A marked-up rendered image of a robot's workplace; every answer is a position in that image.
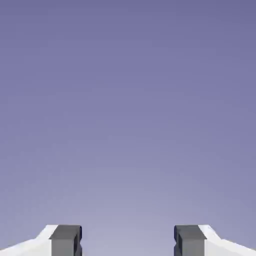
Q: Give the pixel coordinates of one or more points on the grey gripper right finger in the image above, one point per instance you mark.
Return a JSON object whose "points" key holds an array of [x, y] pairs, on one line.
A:
{"points": [[191, 242]]}

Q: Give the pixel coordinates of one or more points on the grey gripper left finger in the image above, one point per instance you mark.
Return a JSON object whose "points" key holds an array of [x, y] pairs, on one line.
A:
{"points": [[64, 242]]}

